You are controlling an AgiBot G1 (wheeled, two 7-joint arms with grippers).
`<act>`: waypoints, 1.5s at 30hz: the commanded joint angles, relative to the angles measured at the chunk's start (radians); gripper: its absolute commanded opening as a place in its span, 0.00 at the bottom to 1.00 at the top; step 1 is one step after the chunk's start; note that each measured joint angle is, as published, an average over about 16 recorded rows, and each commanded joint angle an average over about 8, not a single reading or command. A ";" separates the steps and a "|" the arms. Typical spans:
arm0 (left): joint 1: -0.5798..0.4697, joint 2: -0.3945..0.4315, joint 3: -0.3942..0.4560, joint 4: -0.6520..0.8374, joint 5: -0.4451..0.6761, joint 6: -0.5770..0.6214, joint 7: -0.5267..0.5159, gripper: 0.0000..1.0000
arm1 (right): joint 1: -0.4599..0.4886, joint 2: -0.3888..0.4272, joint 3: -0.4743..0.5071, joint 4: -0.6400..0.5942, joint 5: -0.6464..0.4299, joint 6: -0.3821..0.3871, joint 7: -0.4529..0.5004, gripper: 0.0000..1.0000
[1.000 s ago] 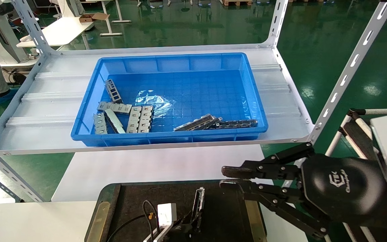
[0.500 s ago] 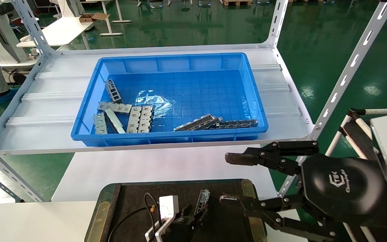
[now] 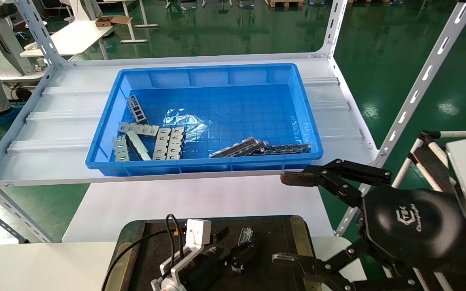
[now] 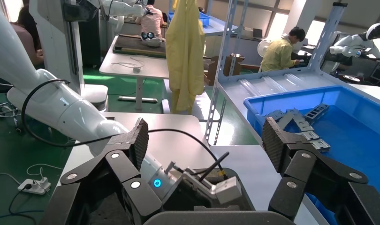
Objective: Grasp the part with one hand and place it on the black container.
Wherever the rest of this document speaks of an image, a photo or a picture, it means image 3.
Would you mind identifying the silver channel metal part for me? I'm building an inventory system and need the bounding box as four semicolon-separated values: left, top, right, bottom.
238;227;254;246

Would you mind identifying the white background desk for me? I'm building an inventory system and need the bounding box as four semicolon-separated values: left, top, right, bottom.
20;19;115;58

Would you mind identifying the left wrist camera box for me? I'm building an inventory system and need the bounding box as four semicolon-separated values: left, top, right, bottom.
186;219;212;246

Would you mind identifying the white metal shelf rack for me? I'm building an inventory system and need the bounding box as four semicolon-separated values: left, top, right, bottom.
0;0;466;243

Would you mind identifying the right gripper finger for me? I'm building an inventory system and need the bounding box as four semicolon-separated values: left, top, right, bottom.
280;159;392;208
273;238;415;291

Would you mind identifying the white machine pedestal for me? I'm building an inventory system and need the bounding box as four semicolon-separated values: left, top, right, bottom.
0;0;36;79

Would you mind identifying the ladder-shaped grey metal part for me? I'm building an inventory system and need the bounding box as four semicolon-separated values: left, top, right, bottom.
126;95;149;124

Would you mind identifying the blue plastic bin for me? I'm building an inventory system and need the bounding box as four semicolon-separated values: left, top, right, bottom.
85;63;324;177

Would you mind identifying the long dark metal part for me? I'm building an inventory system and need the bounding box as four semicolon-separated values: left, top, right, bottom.
255;143;311;156

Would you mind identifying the white table leg frame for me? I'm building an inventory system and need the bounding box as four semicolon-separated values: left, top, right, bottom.
120;0;159;44

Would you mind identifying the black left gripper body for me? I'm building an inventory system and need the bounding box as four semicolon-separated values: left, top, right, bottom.
176;245;234;291

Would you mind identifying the wooden pallet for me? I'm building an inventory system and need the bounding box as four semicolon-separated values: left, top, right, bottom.
267;0;304;8

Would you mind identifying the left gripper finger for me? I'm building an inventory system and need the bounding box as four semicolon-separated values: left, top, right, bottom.
230;242;258;274
212;226;230;244

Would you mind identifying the black camera cable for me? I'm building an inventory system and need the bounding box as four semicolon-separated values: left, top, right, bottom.
102;213;186;291

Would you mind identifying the long silver channel part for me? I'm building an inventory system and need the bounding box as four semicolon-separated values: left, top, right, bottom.
209;137;260;158

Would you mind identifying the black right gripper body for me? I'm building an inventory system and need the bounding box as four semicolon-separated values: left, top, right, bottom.
361;188;466;268

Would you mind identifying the plain silver strip part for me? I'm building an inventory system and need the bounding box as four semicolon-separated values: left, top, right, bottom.
126;131;152;161

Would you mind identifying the silver camera mount bracket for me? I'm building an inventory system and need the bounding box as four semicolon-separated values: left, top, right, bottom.
151;242;196;291

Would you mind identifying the flat notched silver part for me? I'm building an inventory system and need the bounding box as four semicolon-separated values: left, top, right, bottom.
112;135;130;162
117;122;159;138
166;127;185;160
153;128;172;161

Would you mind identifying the white tube cart frame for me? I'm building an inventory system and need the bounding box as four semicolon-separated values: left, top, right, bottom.
391;130;466;291

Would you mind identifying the open cardboard box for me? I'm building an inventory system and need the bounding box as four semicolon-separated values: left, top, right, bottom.
95;15;133;28

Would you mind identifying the clear plastic film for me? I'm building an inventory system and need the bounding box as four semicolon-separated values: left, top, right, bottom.
164;107;210;142

